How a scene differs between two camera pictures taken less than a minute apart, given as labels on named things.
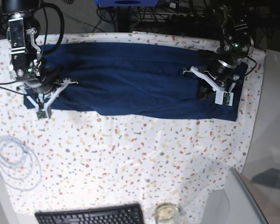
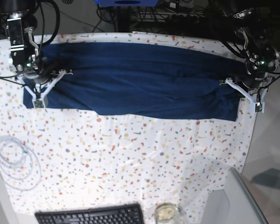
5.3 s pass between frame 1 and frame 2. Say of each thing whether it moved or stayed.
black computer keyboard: stayed
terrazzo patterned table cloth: stayed
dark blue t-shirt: stayed
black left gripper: moved
